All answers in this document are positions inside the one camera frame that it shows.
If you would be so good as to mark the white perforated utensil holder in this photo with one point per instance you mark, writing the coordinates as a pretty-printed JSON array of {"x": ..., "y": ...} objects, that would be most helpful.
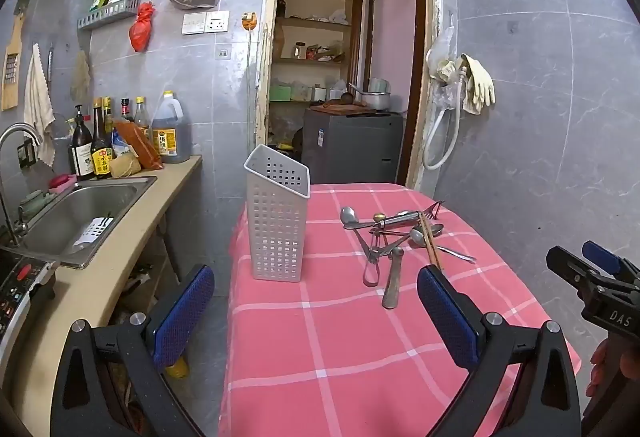
[{"x": 275, "y": 227}]

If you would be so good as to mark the steel spoon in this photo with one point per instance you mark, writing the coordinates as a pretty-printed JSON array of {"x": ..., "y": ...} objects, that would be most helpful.
[
  {"x": 350, "y": 217},
  {"x": 436, "y": 229},
  {"x": 417, "y": 237}
]

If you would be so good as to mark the beige sponge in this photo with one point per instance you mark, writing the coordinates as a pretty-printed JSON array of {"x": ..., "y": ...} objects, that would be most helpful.
[{"x": 125, "y": 165}]

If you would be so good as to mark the yellow-label sauce bottle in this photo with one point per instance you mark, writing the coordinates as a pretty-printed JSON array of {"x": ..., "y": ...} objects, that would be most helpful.
[{"x": 102, "y": 152}]

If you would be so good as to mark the grey cabinet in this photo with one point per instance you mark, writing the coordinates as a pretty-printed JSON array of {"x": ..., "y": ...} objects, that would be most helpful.
[{"x": 350, "y": 147}]

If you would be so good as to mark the wooden slicer board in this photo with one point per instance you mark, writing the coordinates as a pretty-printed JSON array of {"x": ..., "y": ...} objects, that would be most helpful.
[{"x": 11, "y": 87}]

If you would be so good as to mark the steel sink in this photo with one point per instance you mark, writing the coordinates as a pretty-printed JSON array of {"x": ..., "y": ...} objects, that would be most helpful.
[{"x": 65, "y": 212}]

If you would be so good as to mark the worn door frame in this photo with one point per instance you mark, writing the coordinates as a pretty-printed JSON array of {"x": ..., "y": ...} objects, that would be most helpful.
[{"x": 265, "y": 42}]

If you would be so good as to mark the large dark liquid jug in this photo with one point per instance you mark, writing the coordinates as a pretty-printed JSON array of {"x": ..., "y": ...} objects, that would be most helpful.
[{"x": 170, "y": 137}]

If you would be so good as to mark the steel pot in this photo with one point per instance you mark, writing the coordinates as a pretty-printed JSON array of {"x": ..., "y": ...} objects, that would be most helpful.
[{"x": 377, "y": 101}]

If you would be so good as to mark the pink soap dish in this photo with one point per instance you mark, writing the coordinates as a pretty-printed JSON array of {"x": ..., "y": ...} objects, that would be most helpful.
[{"x": 62, "y": 181}]

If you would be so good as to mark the glass jar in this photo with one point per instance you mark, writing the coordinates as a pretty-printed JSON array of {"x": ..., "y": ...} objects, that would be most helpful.
[{"x": 300, "y": 51}]

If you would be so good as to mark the grey wall rack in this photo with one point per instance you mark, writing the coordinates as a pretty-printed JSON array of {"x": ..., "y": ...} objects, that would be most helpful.
[{"x": 107, "y": 14}]

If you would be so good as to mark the induction cooker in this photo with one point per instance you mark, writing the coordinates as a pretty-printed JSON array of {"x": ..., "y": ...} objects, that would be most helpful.
[{"x": 15, "y": 287}]

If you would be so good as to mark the blue and white packet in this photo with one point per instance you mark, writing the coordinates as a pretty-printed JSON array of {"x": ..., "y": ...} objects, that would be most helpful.
[{"x": 120, "y": 144}]

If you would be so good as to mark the red-capped dark bottle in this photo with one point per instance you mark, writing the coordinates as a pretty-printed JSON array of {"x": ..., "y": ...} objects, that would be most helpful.
[{"x": 127, "y": 112}]

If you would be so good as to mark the small white wall socket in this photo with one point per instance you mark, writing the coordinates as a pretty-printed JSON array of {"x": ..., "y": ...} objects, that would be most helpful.
[{"x": 223, "y": 51}]

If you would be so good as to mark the white switch panel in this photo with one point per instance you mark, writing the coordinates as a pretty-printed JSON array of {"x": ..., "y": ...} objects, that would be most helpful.
[{"x": 193, "y": 23}]

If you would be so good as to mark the beige kitchen counter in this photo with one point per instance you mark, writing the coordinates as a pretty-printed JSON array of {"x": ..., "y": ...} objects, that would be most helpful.
[{"x": 85, "y": 287}]

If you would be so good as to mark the small wall hook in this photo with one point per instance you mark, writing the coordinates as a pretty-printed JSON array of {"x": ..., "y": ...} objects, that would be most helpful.
[{"x": 511, "y": 27}]

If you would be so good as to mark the red plastic bag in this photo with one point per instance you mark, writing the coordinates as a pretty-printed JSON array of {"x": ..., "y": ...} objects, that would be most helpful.
[{"x": 141, "y": 32}]

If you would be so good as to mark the orange wall hook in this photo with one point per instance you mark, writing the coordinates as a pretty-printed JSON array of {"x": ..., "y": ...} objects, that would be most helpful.
[{"x": 249, "y": 22}]

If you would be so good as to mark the wooden chopstick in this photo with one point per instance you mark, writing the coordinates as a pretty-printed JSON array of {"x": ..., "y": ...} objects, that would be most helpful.
[
  {"x": 435, "y": 249},
  {"x": 430, "y": 244}
]

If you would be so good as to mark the wooden cutting board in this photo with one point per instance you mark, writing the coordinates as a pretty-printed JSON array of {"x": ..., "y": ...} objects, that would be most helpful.
[{"x": 340, "y": 108}]

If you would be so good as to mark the yellow-capped clear bottle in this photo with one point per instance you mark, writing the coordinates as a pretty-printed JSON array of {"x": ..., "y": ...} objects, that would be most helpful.
[{"x": 142, "y": 117}]

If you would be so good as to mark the steel fork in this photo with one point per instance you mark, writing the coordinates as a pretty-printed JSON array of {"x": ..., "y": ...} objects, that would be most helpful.
[{"x": 434, "y": 209}]

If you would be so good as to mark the green dish by sink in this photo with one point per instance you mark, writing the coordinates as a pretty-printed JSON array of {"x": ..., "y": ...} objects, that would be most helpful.
[{"x": 35, "y": 202}]

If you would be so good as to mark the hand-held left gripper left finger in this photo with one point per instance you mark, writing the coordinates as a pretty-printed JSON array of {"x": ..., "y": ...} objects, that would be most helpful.
[{"x": 182, "y": 312}]

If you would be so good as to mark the hanging metal tool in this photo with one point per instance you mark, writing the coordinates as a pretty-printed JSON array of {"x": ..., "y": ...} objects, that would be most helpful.
[{"x": 50, "y": 67}]

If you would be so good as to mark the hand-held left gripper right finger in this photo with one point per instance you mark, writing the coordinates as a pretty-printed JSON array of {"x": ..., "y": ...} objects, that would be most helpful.
[{"x": 445, "y": 317}]

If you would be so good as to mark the dark pump bottle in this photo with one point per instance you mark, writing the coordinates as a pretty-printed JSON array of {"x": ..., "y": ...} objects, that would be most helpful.
[{"x": 81, "y": 152}]

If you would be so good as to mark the yellow-capped dark bottle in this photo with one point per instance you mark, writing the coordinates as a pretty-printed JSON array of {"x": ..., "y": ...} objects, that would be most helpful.
[{"x": 109, "y": 114}]

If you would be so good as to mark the black wall outlet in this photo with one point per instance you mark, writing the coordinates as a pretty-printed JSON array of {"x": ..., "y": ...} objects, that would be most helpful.
[{"x": 26, "y": 154}]

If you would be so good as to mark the brass-tipped steel utensil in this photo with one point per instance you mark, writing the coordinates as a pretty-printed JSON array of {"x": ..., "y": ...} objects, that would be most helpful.
[{"x": 400, "y": 218}]

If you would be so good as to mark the cream rubber glove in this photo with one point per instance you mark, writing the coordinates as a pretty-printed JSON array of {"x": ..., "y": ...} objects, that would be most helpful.
[{"x": 477, "y": 82}]

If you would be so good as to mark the clear plastic bag on wall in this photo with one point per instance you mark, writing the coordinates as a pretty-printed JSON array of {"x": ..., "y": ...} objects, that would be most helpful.
[{"x": 440, "y": 52}]

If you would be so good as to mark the person's right hand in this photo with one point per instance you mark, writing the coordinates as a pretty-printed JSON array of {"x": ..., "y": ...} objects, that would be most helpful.
[{"x": 597, "y": 357}]

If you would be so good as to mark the wooden shelf unit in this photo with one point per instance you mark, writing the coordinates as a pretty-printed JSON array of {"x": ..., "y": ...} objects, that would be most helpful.
[{"x": 310, "y": 22}]

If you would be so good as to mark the green box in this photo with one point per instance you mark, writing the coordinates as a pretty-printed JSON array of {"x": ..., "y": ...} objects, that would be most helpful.
[{"x": 281, "y": 93}]

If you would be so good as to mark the pink door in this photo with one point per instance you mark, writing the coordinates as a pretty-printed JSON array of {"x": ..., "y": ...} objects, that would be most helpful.
[{"x": 395, "y": 42}]

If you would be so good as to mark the pink checked tablecloth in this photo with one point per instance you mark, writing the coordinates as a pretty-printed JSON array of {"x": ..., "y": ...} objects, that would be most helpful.
[{"x": 325, "y": 342}]

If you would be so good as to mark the steel faucet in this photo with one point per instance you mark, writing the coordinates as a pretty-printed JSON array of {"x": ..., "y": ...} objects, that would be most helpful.
[{"x": 20, "y": 129}]

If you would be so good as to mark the white hanging towel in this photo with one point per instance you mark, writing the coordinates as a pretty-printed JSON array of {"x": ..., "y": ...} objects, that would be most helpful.
[{"x": 37, "y": 107}]

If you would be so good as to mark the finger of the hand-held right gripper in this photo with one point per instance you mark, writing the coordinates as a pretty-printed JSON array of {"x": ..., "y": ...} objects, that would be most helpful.
[
  {"x": 600, "y": 253},
  {"x": 565, "y": 259}
]

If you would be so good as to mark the orange-red packet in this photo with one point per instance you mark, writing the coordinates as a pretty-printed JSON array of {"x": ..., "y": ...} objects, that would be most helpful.
[{"x": 140, "y": 147}]

